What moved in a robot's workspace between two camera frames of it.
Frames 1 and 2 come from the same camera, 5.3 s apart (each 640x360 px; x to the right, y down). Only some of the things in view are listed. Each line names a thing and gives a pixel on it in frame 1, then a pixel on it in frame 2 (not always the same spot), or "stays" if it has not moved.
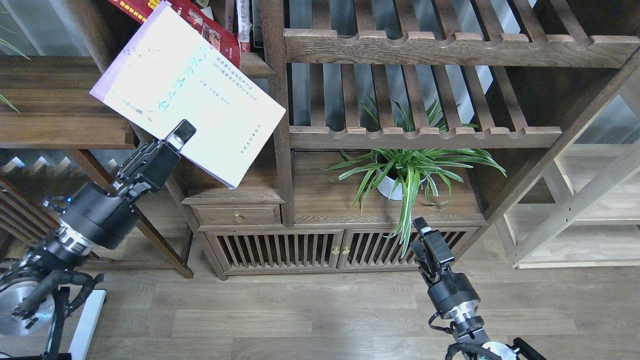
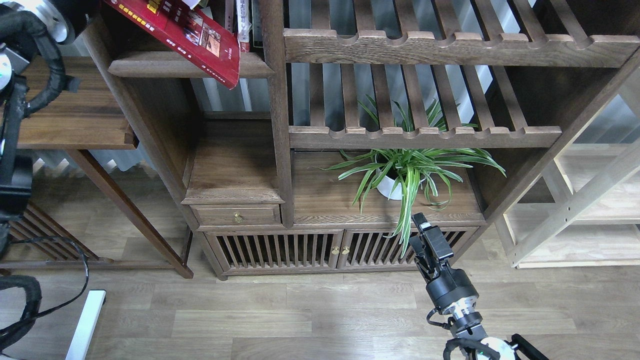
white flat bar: [84, 334] stays
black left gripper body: [104, 214] → [77, 15]
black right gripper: [450, 292] stays
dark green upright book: [257, 23] stays
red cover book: [201, 22] stays
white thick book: [170, 72] → [191, 3]
